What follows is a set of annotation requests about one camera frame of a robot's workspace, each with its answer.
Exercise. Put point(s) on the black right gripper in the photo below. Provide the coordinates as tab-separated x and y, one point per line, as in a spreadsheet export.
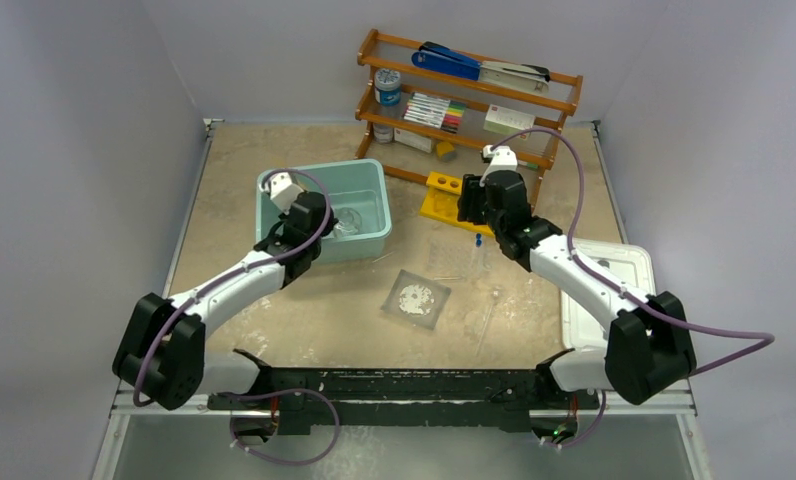
471	201

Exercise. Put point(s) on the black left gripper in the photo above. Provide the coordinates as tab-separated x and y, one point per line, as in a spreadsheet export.
329	227

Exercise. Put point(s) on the clear well plate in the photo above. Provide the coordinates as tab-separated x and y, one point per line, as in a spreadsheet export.
454	260

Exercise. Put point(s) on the white plastic tray lid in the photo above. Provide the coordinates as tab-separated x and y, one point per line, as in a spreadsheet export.
628	263

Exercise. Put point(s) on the glass beaker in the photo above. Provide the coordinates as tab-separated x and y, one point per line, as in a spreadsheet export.
349	222

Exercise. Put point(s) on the pack of coloured markers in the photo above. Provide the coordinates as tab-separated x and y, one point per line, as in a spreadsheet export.
434	112

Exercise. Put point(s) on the yellow test tube rack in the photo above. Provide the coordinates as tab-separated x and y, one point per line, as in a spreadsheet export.
441	203

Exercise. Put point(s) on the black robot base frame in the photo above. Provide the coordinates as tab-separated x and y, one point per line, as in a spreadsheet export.
511	400

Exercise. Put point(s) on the blue long stapler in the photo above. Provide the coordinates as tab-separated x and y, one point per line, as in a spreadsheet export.
438	58

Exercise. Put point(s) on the green white box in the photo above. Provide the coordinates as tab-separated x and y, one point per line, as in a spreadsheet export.
505	121

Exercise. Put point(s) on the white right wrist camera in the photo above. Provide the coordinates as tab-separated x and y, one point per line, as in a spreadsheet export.
498	158

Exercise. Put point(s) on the teal plastic tub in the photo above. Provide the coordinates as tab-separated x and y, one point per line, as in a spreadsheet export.
358	184

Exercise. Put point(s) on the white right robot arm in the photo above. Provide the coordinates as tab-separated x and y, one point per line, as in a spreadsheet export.
648	345

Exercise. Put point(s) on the yellow green sponge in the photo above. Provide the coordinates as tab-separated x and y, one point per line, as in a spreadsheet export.
445	151

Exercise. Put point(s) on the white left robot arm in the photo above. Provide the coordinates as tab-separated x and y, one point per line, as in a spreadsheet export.
163	354

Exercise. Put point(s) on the blue-lidded jar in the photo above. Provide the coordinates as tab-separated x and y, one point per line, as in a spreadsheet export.
387	83

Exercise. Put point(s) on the white box lower shelf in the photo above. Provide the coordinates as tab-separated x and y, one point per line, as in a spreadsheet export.
414	140

